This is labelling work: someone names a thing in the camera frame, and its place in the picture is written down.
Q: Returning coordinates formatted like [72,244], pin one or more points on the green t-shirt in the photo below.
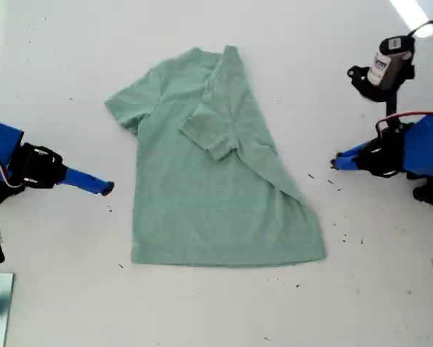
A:
[201,202]

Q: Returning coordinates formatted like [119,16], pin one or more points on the black camera stalk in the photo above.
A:
[3,195]
[368,90]

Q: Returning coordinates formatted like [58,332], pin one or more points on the steel post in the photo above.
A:
[1,300]

